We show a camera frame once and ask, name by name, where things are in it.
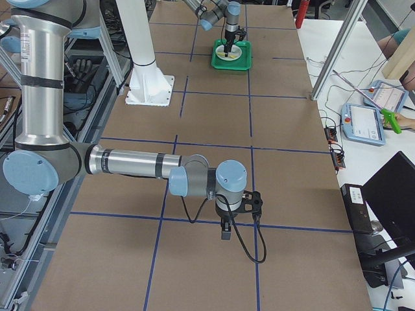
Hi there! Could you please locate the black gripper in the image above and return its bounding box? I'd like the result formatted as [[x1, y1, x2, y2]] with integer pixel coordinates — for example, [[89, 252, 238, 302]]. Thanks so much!
[[222, 31, 236, 59], [215, 207, 239, 240]]

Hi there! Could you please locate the yellow plastic spoon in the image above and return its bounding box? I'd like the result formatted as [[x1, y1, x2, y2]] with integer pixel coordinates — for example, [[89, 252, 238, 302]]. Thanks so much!
[[216, 52, 241, 61]]

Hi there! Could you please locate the white round plate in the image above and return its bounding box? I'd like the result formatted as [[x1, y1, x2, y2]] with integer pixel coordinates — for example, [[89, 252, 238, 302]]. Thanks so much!
[[215, 45, 243, 62]]

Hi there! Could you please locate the green plastic tray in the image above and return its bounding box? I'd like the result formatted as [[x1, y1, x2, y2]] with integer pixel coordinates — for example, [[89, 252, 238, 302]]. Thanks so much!
[[211, 39, 252, 71]]

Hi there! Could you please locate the red cylinder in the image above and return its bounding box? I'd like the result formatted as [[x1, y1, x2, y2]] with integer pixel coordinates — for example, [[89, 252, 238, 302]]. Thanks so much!
[[295, 0, 309, 29]]

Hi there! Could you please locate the black power strip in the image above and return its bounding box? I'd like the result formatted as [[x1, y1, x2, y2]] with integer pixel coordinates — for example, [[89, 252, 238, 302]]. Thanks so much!
[[330, 148, 346, 172], [324, 126, 338, 143]]

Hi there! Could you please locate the black computer box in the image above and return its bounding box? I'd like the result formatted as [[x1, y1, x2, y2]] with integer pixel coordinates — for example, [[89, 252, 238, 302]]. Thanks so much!
[[340, 183, 404, 289]]

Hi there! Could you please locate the near teach pendant tablet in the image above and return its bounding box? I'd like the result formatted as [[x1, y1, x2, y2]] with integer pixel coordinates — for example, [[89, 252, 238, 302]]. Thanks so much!
[[340, 103, 386, 146]]

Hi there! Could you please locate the teach pendant tablet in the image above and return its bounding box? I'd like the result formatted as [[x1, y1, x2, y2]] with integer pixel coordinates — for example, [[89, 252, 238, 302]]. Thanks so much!
[[340, 103, 386, 146], [364, 80, 409, 113]]

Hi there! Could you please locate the person in black shirt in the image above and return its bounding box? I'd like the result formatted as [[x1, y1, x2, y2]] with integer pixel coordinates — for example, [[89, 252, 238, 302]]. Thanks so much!
[[377, 29, 414, 131]]

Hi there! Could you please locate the far teach pendant tablet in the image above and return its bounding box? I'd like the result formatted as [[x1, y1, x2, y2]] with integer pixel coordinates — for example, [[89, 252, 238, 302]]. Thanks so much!
[[364, 80, 409, 113]]

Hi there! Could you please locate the black monitor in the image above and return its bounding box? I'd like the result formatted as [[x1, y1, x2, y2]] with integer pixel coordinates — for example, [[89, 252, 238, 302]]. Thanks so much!
[[362, 151, 414, 242]]

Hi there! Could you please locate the reacher grabber tool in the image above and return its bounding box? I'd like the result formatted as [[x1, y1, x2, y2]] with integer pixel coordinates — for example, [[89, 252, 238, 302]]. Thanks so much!
[[333, 69, 403, 134]]

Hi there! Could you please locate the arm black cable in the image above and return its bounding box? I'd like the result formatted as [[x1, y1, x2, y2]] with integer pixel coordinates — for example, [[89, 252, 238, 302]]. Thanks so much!
[[180, 192, 268, 264]]

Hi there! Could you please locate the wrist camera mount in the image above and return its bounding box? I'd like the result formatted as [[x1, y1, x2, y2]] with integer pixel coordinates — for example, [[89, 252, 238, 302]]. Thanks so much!
[[234, 190, 263, 218], [233, 26, 246, 43]]

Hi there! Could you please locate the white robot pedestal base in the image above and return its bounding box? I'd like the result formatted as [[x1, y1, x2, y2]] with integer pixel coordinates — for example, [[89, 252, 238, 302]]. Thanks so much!
[[116, 0, 174, 107]]

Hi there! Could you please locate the aluminium frame post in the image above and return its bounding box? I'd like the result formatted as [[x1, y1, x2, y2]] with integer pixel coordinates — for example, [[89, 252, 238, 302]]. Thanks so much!
[[311, 0, 368, 101]]

